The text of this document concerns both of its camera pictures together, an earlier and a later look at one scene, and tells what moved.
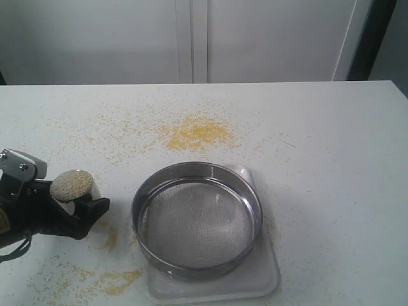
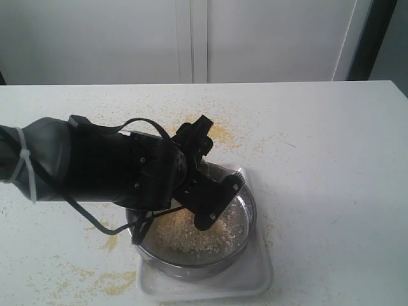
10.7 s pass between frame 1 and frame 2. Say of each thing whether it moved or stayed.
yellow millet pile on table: stayed
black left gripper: moved
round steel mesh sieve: stayed
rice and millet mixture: moved
